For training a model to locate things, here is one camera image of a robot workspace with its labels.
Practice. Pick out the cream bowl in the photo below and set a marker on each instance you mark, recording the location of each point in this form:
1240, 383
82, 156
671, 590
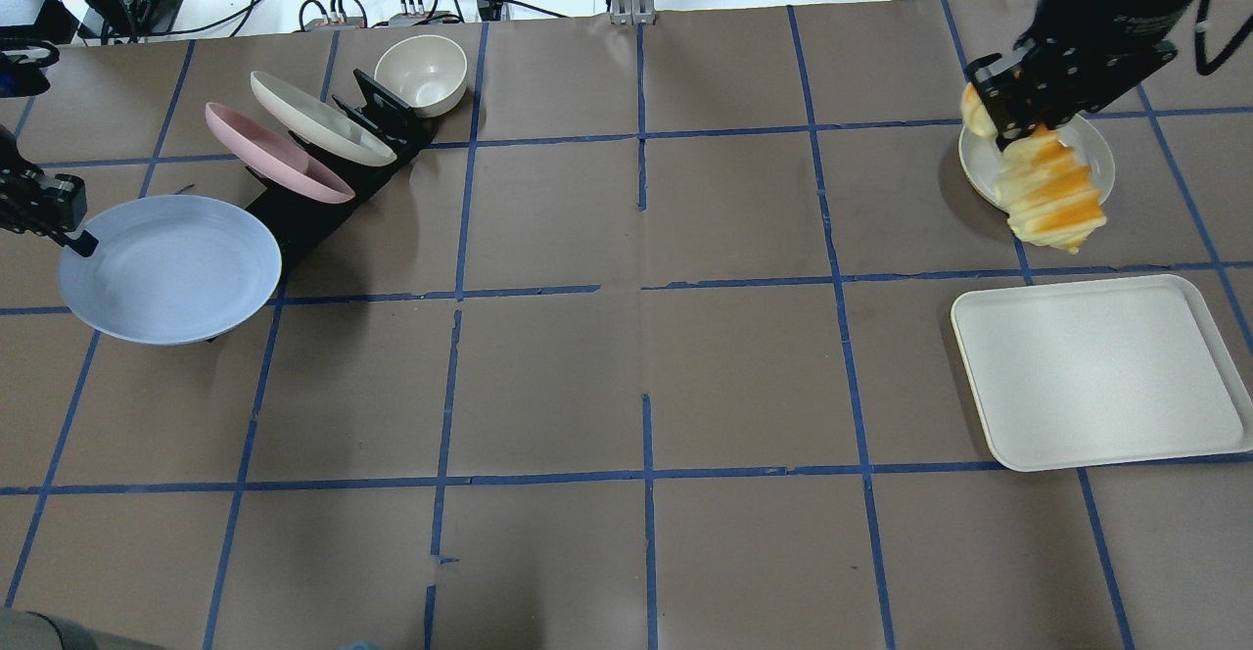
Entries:
428, 72

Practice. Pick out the white oval lemon dish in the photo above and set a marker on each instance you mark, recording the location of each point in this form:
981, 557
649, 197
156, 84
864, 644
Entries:
1087, 156

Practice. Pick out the yellow orange bread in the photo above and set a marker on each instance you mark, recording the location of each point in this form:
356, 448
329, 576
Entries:
1049, 194

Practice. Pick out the blue plate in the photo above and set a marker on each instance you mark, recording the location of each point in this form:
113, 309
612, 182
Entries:
170, 270

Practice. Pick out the black dish rack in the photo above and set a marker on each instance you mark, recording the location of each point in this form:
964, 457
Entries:
333, 158

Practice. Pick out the pink plate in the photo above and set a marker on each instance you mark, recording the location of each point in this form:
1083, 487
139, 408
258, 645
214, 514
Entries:
274, 157

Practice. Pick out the cream plate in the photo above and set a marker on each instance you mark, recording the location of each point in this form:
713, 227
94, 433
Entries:
315, 122

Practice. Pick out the cream rectangular tray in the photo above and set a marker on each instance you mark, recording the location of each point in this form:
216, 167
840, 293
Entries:
1107, 371

